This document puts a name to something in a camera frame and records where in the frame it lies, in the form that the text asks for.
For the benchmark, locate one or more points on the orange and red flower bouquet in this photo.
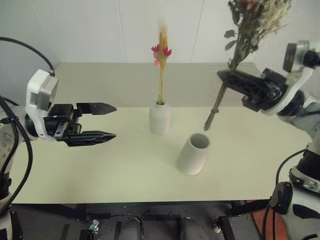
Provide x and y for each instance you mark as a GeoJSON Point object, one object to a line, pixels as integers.
{"type": "Point", "coordinates": [163, 52]}

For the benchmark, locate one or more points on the green dried flower bouquet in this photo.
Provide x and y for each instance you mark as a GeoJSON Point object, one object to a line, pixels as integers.
{"type": "Point", "coordinates": [252, 27]}

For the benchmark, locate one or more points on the black table frame bar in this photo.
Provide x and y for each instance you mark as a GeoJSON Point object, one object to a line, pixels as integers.
{"type": "Point", "coordinates": [150, 205]}

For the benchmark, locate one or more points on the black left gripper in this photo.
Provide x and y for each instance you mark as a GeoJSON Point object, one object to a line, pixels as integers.
{"type": "Point", "coordinates": [60, 120]}

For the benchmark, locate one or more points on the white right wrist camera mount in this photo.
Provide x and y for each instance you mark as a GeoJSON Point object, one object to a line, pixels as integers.
{"type": "Point", "coordinates": [298, 80]}

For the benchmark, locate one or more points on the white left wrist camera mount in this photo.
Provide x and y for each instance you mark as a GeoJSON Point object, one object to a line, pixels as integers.
{"type": "Point", "coordinates": [37, 85]}

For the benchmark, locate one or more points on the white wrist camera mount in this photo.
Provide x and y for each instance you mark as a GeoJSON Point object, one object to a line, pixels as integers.
{"type": "Point", "coordinates": [298, 80]}
{"type": "Point", "coordinates": [37, 85]}

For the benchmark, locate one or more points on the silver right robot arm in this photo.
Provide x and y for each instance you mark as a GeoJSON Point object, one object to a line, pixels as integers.
{"type": "Point", "coordinates": [303, 120]}

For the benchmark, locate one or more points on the white wide-mouth cylinder vase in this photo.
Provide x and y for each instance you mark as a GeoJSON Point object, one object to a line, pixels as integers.
{"type": "Point", "coordinates": [191, 160]}

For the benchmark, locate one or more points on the white narrow-neck vase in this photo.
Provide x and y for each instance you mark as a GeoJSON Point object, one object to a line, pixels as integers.
{"type": "Point", "coordinates": [160, 120]}

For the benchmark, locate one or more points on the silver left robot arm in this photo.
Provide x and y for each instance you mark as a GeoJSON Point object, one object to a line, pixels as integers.
{"type": "Point", "coordinates": [7, 140]}

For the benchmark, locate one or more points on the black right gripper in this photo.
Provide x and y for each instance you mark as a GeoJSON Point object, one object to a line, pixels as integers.
{"type": "Point", "coordinates": [271, 92]}

